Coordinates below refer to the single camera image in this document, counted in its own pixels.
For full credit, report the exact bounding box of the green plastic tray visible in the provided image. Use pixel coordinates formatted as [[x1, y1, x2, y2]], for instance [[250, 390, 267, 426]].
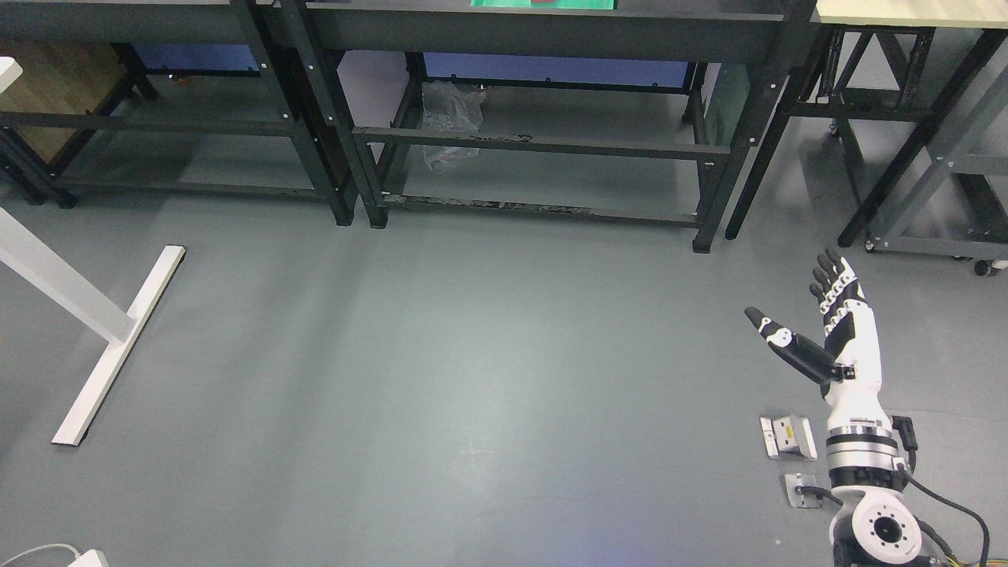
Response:
[[469, 0, 618, 11]]

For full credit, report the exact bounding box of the silver floor socket plate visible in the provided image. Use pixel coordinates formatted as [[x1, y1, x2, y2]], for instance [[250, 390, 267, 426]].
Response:
[[759, 413, 818, 461]]

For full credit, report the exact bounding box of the small floor outlet plate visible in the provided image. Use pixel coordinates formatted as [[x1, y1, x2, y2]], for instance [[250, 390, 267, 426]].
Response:
[[784, 472, 822, 511]]

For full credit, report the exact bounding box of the clear plastic bag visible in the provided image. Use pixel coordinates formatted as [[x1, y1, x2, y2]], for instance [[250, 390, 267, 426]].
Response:
[[421, 80, 487, 175]]

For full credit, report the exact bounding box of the wood top cart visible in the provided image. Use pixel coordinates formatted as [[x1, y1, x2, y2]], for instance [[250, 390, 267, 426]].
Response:
[[724, 1, 1006, 246]]

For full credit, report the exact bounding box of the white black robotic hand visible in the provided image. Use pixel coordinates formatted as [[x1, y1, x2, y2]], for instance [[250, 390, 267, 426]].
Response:
[[744, 248, 893, 431]]

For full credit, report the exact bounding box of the white desk with T-leg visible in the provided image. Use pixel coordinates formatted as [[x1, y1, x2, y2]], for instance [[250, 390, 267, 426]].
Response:
[[0, 56, 187, 447]]

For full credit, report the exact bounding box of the grey metal cart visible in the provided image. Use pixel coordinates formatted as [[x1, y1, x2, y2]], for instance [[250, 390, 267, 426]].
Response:
[[864, 64, 1007, 276]]

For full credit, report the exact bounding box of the white power strip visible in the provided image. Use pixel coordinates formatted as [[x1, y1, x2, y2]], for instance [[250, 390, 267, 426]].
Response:
[[68, 549, 110, 567]]

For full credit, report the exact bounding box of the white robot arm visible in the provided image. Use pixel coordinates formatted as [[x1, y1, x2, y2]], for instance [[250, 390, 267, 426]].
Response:
[[827, 424, 923, 566]]

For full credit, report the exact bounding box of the black metal shelf rack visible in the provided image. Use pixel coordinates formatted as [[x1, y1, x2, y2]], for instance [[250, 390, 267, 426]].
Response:
[[282, 1, 816, 254]]

